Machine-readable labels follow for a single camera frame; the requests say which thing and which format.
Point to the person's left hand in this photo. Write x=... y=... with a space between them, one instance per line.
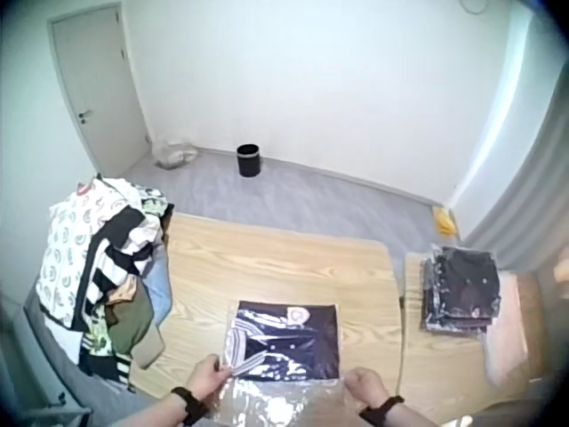
x=204 y=379

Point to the person's right hand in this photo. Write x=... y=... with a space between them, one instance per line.
x=368 y=388

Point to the person's left fingers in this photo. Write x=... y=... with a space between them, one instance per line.
x=221 y=368

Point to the person's right fingers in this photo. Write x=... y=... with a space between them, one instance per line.
x=353 y=380

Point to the clear plastic garment bag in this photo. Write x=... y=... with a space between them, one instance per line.
x=284 y=400

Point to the black wrist band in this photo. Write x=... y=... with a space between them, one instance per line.
x=381 y=409
x=186 y=401

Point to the dark folded patterned garment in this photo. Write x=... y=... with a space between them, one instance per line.
x=289 y=342

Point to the stack of bagged dark garments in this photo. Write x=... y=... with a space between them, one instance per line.
x=460 y=289

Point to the pile of mixed clothes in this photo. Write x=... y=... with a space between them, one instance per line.
x=106 y=267

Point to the pale pink cloth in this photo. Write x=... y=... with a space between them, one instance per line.
x=507 y=324

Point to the yellow object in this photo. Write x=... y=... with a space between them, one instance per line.
x=444 y=222

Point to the black waste bin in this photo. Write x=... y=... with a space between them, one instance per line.
x=248 y=160

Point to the white plastic bag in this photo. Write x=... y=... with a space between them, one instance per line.
x=174 y=153

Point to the grey curtain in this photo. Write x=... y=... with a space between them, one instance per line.
x=520 y=187

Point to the white door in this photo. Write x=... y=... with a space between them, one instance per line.
x=100 y=84

